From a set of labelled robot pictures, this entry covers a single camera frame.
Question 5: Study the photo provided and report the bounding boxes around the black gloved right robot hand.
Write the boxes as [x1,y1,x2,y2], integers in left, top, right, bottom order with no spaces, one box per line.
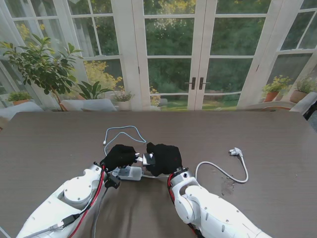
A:
[144,142,184,178]

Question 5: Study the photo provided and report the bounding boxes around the small plant in white pot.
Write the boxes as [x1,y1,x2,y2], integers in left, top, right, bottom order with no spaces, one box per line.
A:
[112,91,136,111]

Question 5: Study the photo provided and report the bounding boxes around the white glazed door leaf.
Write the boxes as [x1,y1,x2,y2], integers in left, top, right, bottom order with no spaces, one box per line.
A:
[195,0,283,111]
[132,0,206,111]

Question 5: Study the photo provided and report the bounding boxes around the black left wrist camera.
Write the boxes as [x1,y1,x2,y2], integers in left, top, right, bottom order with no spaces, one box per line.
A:
[105,175,121,190]

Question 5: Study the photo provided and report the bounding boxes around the white armchair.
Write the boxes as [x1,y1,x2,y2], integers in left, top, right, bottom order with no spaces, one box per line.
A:
[289,91,317,116]

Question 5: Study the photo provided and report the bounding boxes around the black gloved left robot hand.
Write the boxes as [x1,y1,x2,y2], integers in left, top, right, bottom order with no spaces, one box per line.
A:
[100,144,141,174]

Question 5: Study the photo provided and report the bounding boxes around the grey USB charger adapter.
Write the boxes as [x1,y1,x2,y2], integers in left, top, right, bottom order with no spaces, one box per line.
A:
[137,153,156,166]

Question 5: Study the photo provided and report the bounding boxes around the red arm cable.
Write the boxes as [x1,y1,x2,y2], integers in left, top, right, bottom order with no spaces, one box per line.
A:
[69,165,105,238]
[167,173,204,238]

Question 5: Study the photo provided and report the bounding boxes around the small plant in terracotta pot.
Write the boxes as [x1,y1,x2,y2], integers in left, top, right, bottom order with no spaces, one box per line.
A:
[6,90,33,106]

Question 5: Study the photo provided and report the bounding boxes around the white rectangular planter box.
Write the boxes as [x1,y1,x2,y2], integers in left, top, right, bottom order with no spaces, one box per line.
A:
[60,98,117,112]

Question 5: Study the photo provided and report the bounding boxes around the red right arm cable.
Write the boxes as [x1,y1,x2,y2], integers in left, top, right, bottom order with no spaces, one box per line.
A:
[167,173,204,238]

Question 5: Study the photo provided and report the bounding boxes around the yellow flowering plant terracotta pot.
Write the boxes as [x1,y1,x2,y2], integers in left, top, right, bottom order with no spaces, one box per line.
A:
[262,75,293,103]

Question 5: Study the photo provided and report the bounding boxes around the green plant in tan pot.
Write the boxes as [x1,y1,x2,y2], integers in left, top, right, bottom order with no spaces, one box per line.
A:
[289,76,315,104]

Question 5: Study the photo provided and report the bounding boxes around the white power strip with cord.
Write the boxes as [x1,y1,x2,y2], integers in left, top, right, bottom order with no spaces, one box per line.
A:
[111,147,249,184]

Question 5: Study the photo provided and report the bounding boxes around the tall leafy potted tree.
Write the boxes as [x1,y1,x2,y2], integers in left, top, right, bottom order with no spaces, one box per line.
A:
[0,34,84,112]

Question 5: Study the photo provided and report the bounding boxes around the broad-leaf green plant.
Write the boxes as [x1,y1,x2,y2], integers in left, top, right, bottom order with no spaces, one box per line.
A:
[78,80,112,100]

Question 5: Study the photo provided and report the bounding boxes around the light blue USB cable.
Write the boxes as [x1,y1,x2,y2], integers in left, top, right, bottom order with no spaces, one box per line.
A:
[102,125,147,162]

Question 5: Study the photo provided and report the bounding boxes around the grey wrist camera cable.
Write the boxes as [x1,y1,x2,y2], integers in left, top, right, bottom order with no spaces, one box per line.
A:
[90,187,107,238]

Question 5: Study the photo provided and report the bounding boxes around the pale grey sofa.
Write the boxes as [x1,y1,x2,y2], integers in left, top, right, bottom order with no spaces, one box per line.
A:
[0,101,44,129]

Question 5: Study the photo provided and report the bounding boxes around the red left arm cable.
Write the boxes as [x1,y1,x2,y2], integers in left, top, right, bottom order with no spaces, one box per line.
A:
[69,165,105,238]

